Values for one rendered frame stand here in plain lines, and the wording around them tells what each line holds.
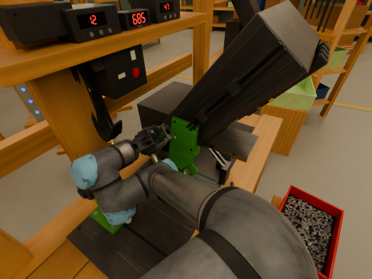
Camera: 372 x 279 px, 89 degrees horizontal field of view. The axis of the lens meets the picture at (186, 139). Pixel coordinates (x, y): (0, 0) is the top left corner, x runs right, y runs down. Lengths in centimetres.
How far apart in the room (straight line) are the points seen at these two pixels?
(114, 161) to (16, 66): 28
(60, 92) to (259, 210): 66
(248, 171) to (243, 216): 85
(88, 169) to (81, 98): 34
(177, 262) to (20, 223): 227
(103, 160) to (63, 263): 53
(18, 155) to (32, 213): 160
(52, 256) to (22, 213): 154
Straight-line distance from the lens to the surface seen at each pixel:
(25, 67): 55
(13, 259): 96
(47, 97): 72
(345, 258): 211
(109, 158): 51
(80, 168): 48
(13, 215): 252
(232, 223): 19
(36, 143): 85
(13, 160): 85
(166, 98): 92
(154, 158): 81
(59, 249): 97
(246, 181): 100
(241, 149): 80
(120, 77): 71
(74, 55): 60
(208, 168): 102
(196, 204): 29
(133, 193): 52
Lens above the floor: 166
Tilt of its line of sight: 40 degrees down
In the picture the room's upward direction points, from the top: 2 degrees counter-clockwise
